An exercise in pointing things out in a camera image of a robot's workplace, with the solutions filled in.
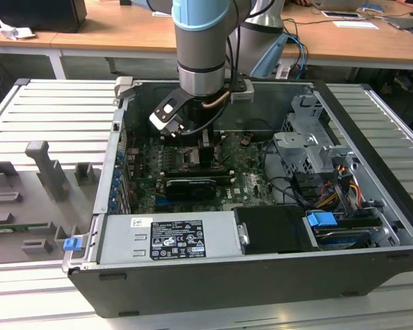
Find CPU socket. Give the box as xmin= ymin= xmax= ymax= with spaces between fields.
xmin=178 ymin=146 xmax=228 ymax=172

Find black graphics card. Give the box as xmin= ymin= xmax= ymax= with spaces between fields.
xmin=165 ymin=177 xmax=217 ymax=202

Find grey plastic case latch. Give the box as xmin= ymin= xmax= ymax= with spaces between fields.
xmin=114 ymin=76 xmax=135 ymax=100

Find green motherboard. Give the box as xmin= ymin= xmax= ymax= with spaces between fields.
xmin=123 ymin=130 xmax=279 ymax=214

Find pale blue teach pendant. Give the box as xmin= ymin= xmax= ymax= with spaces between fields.
xmin=249 ymin=34 xmax=290 ymax=79

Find white plug block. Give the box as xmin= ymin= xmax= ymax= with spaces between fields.
xmin=274 ymin=63 xmax=293 ymax=80

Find wooden desk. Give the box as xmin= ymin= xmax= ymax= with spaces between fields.
xmin=280 ymin=0 xmax=413 ymax=73
xmin=0 ymin=29 xmax=68 ymax=80
xmin=50 ymin=0 xmax=180 ymax=73

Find perforated metal drive cage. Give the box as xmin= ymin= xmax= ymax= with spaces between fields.
xmin=273 ymin=94 xmax=359 ymax=176

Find grey power supply unit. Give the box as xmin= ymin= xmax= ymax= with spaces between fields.
xmin=98 ymin=210 xmax=251 ymax=265

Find blue disk carrier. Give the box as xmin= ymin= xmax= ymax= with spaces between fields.
xmin=305 ymin=211 xmax=338 ymax=228

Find blue plastic case latch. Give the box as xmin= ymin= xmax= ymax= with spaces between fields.
xmin=63 ymin=236 xmax=82 ymax=252

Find black and grey PC case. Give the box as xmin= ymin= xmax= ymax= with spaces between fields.
xmin=61 ymin=76 xmax=413 ymax=319

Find grey tablet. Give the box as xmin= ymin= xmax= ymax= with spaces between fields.
xmin=321 ymin=10 xmax=364 ymax=20

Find grey parts rack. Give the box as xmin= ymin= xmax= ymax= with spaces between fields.
xmin=0 ymin=140 xmax=106 ymax=265

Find white paper sheet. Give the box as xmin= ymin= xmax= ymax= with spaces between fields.
xmin=332 ymin=20 xmax=379 ymax=30

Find hard disk drive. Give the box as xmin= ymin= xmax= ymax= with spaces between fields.
xmin=313 ymin=225 xmax=372 ymax=248

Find black box on desk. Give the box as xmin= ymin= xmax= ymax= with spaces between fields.
xmin=0 ymin=0 xmax=87 ymax=34

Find crumpled white paper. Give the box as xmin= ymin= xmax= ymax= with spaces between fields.
xmin=0 ymin=19 xmax=37 ymax=41

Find green RAM stick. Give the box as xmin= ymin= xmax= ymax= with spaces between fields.
xmin=0 ymin=222 xmax=51 ymax=232

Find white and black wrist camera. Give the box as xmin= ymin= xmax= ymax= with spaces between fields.
xmin=148 ymin=87 xmax=193 ymax=138

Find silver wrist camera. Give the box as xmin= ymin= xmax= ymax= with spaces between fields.
xmin=229 ymin=79 xmax=255 ymax=104

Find black cable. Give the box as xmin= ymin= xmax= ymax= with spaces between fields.
xmin=263 ymin=137 xmax=307 ymax=209

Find blue cable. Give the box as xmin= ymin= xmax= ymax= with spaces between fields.
xmin=288 ymin=34 xmax=309 ymax=80

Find orange yellow red wire bundle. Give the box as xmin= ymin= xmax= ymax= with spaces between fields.
xmin=315 ymin=164 xmax=364 ymax=209

